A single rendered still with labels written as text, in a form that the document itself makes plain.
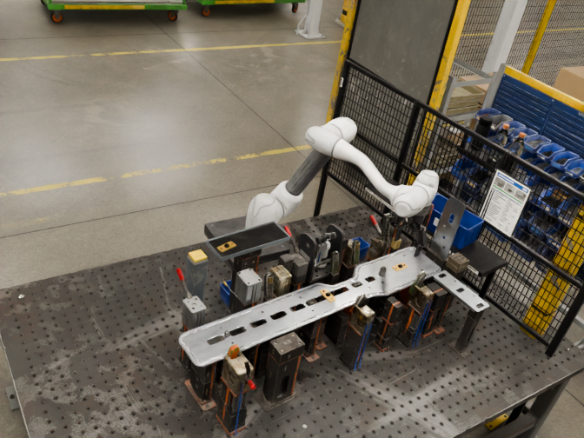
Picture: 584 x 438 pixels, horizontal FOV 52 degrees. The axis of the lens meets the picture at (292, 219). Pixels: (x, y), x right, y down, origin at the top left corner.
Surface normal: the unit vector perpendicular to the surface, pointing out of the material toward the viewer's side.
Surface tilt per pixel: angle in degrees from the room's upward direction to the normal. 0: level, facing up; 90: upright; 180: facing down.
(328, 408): 0
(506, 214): 90
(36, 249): 0
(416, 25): 90
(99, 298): 0
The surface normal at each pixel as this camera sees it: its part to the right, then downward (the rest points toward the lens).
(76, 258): 0.14, -0.82
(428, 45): -0.84, 0.21
